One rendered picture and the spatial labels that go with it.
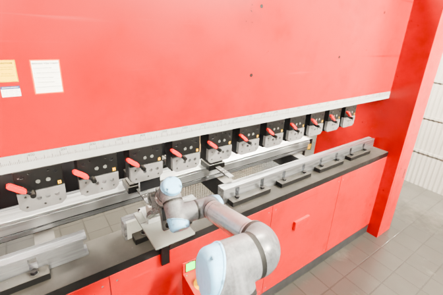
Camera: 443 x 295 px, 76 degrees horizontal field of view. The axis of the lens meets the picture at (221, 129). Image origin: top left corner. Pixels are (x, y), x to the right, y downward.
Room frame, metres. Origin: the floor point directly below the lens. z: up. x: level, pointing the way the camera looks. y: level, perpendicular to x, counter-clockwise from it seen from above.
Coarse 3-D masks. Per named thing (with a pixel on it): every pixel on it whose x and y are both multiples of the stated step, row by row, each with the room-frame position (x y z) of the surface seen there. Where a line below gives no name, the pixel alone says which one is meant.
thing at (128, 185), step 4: (124, 180) 1.36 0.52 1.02; (128, 180) 1.34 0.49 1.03; (124, 184) 1.34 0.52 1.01; (128, 184) 1.32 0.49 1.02; (132, 184) 1.31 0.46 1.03; (136, 184) 1.32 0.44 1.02; (128, 188) 1.28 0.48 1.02; (132, 188) 1.29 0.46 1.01; (136, 188) 1.31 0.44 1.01; (128, 192) 1.29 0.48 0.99; (132, 192) 1.29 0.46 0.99; (144, 196) 1.24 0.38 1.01; (144, 200) 1.21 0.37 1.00
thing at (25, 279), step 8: (40, 272) 0.84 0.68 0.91; (48, 272) 0.84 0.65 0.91; (8, 280) 0.80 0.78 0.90; (16, 280) 0.80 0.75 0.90; (24, 280) 0.80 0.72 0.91; (32, 280) 0.80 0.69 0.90; (40, 280) 0.82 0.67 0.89; (0, 288) 0.76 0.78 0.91; (8, 288) 0.76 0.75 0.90; (16, 288) 0.77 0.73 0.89; (24, 288) 0.79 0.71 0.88
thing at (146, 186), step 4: (148, 180) 1.16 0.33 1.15; (152, 180) 1.17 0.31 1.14; (156, 180) 1.18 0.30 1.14; (140, 184) 1.13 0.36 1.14; (144, 184) 1.15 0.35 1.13; (148, 184) 1.16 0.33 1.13; (152, 184) 1.17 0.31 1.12; (156, 184) 1.18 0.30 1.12; (140, 188) 1.13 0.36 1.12; (144, 188) 1.15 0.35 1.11; (148, 188) 1.16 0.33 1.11; (152, 188) 1.18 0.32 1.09; (140, 192) 1.14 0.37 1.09; (144, 192) 1.15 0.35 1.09
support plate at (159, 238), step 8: (136, 216) 1.09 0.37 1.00; (144, 224) 1.03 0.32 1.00; (152, 224) 1.04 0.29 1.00; (160, 224) 1.04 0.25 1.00; (152, 232) 0.98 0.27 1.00; (160, 232) 0.98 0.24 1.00; (168, 232) 0.99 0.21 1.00; (176, 232) 0.99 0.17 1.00; (184, 232) 0.99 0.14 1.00; (192, 232) 0.99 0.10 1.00; (152, 240) 0.93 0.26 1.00; (160, 240) 0.94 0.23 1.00; (168, 240) 0.94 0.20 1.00; (176, 240) 0.94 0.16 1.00; (160, 248) 0.90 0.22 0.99
